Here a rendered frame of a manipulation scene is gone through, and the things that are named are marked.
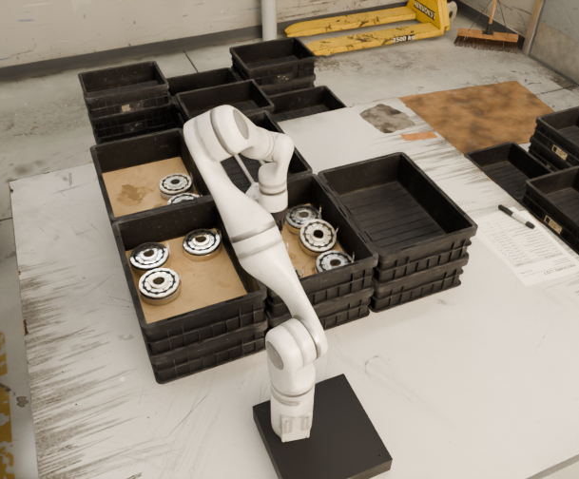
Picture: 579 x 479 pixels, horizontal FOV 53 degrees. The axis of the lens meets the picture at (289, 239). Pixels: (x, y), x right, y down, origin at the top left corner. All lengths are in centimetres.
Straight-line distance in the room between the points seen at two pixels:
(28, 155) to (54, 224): 179
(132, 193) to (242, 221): 86
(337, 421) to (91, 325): 72
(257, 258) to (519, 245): 109
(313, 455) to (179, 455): 30
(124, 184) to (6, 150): 205
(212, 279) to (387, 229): 53
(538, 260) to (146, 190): 123
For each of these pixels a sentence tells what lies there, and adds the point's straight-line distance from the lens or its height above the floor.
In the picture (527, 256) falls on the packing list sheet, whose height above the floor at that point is 70.
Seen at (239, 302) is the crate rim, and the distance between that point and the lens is 135.
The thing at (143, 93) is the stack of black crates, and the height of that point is 57.
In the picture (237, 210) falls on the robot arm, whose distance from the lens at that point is 106.
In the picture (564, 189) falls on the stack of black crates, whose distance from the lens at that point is 285.
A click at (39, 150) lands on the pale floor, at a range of 382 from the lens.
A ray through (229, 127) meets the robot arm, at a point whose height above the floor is 139.
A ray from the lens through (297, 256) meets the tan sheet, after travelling 159.
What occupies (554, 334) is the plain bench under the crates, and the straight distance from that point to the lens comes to 173.
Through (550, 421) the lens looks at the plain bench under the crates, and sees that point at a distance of 155.
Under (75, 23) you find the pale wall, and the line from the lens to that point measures 463.
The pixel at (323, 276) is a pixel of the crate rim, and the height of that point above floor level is 93.
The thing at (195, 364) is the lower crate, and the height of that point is 74.
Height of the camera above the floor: 193
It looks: 42 degrees down
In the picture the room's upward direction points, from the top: straight up
